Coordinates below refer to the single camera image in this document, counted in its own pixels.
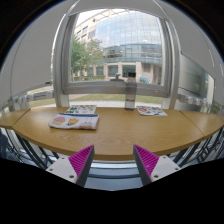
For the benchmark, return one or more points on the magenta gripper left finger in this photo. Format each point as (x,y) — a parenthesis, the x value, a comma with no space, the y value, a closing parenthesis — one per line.
(74,168)

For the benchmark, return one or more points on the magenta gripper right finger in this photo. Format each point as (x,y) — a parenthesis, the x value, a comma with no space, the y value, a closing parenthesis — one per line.
(152,167)

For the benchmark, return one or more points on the colourful sticker sheet right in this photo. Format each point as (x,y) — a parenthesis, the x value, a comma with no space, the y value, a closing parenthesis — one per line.
(150,111)

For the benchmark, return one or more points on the colourful sticker sheet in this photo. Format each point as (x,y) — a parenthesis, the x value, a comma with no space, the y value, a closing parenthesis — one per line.
(81,109)
(150,111)

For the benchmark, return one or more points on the colourful sticker sheet left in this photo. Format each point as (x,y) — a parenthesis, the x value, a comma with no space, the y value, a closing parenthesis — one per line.
(81,109)

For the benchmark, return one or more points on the white power strip left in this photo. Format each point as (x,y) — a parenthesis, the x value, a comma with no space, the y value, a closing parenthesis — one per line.
(48,94)

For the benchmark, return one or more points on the white power strip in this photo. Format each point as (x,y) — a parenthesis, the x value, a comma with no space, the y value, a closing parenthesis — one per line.
(48,94)
(193,100)

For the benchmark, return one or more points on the white power strip right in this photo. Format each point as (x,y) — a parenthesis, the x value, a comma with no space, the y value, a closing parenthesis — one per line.
(193,100)

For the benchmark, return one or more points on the clear plastic water bottle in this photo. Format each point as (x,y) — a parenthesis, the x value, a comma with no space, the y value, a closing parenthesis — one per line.
(131,89)

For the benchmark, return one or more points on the white window frame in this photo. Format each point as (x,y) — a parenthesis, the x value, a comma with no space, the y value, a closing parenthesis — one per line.
(61,59)

